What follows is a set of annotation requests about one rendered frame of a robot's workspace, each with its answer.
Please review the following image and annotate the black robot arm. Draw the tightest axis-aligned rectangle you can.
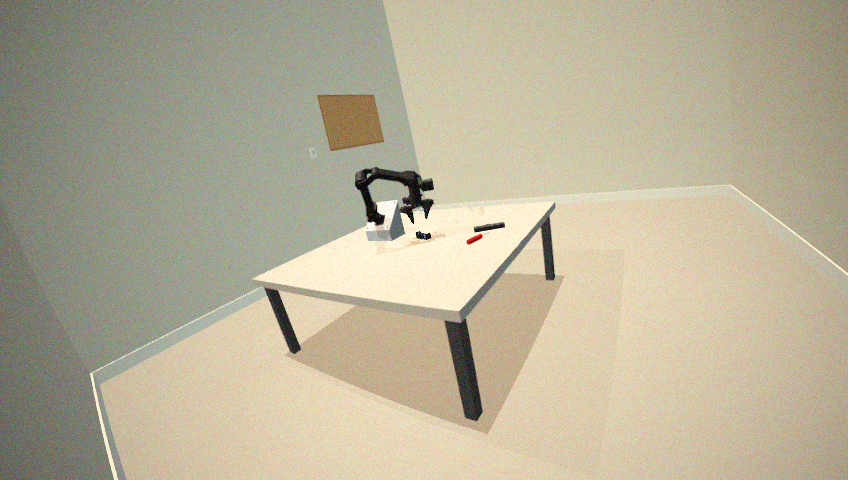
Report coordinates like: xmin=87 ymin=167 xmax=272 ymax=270
xmin=355 ymin=167 xmax=434 ymax=226

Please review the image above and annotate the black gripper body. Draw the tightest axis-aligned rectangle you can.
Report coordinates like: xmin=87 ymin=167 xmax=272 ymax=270
xmin=400 ymin=192 xmax=434 ymax=213

